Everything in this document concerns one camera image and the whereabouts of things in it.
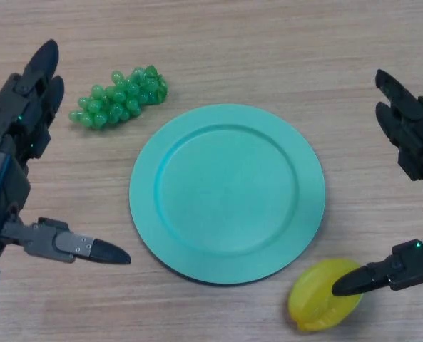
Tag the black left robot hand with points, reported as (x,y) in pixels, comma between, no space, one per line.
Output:
(4,178)

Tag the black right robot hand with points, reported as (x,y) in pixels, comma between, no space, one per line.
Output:
(416,142)

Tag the yellow starfruit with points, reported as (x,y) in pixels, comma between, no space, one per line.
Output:
(311,303)

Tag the teal round plate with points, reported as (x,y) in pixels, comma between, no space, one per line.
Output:
(227,194)

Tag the green grape bunch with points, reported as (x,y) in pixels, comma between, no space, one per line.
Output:
(120,98)

